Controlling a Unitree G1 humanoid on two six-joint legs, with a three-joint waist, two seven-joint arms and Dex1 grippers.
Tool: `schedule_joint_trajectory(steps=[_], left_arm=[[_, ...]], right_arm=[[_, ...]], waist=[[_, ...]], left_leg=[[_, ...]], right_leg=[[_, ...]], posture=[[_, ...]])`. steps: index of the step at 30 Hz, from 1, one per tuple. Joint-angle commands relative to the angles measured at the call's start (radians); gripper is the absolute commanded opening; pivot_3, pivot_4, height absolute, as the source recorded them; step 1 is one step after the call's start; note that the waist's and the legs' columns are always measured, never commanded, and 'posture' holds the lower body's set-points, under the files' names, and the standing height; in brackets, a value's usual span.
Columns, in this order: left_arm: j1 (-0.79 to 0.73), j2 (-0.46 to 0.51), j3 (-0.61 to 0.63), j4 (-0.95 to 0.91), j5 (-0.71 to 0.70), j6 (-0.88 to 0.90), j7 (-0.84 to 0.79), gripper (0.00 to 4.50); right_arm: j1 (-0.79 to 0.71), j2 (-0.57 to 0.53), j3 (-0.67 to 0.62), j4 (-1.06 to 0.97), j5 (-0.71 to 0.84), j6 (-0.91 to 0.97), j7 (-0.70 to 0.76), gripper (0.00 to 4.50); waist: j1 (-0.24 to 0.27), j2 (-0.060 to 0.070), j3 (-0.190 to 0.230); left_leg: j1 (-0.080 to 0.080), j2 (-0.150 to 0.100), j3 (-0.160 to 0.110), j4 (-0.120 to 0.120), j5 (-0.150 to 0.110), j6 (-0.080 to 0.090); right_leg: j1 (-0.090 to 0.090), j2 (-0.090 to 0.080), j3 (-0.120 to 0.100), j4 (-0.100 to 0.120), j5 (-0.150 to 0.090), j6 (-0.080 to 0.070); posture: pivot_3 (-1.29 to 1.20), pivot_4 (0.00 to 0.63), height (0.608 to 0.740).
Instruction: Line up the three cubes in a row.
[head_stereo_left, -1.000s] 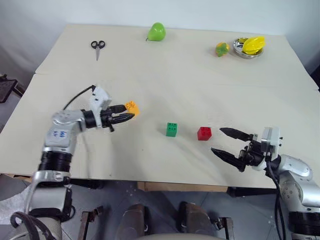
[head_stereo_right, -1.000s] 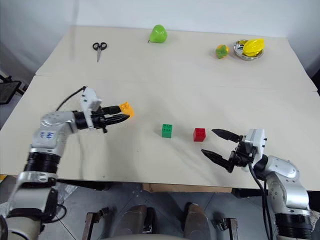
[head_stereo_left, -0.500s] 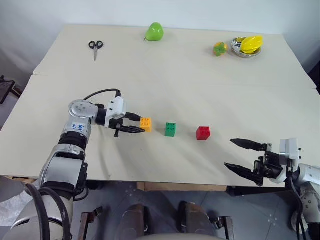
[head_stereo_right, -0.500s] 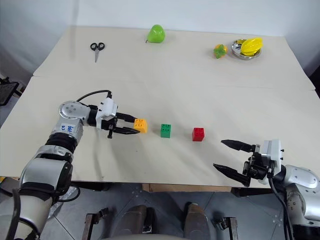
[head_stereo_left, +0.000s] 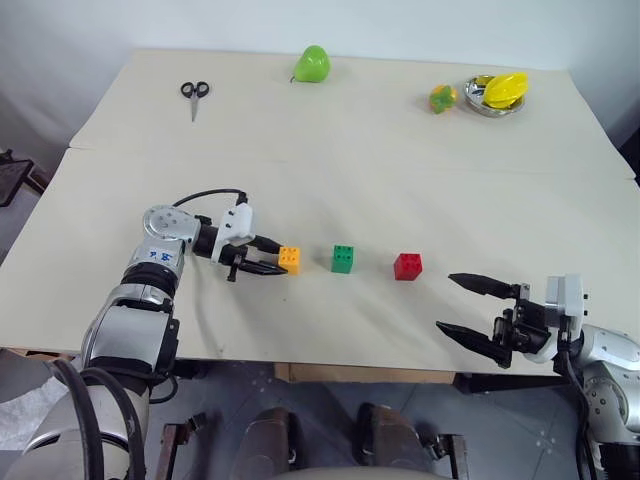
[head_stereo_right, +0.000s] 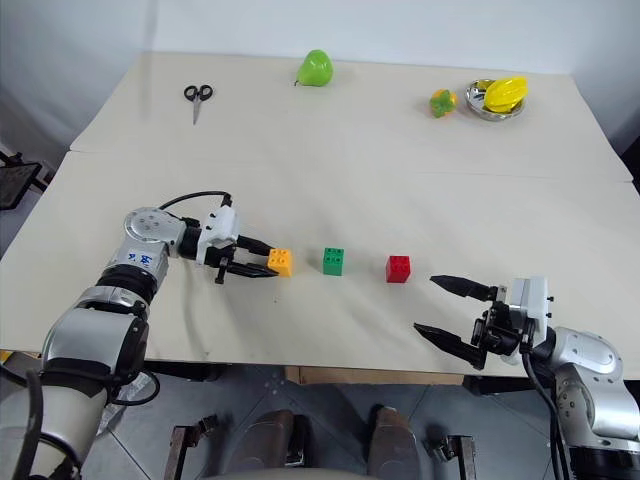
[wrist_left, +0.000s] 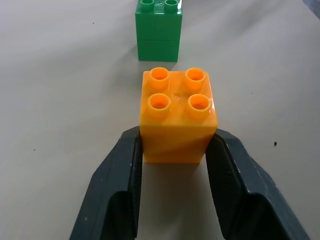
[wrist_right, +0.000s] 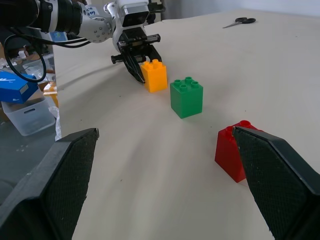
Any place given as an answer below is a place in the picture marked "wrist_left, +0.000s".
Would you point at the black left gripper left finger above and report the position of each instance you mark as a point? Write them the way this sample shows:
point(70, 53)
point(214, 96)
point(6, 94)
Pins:
point(113, 190)

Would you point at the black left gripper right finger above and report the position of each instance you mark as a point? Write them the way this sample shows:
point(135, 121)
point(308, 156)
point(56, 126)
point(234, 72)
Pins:
point(246, 195)

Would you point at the orange studded building block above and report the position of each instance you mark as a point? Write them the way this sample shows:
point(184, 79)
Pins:
point(175, 130)

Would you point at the green studded building block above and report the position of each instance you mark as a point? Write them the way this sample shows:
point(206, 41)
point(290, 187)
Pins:
point(158, 32)

